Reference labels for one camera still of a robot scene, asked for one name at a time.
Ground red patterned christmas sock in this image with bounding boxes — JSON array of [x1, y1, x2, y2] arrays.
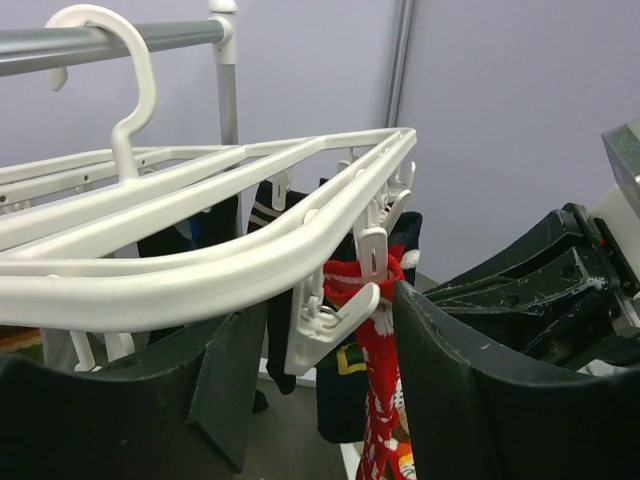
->
[[352, 245, 417, 479]]

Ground navy santa belt sock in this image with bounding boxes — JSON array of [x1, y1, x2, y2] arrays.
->
[[316, 211, 423, 444]]

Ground olive striped sock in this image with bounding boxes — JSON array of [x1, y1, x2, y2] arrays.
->
[[0, 326, 41, 353]]

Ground black sock beige stripes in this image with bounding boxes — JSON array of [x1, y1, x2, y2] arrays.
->
[[247, 180, 367, 395]]

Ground white clip sock hanger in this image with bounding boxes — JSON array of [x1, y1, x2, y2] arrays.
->
[[1, 4, 417, 377]]

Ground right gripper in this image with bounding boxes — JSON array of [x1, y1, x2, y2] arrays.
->
[[423, 203, 639, 368]]

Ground black sock with logo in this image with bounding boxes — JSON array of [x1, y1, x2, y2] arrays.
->
[[137, 196, 239, 258]]

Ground far silver rack pole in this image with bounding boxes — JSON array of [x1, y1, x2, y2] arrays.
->
[[208, 0, 238, 145]]

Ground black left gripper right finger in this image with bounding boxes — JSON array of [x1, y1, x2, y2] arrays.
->
[[393, 281, 639, 479]]

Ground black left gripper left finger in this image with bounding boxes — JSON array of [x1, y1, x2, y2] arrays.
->
[[1, 304, 266, 479]]

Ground silver horizontal rack bar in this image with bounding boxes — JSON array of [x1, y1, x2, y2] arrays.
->
[[1, 19, 229, 77]]

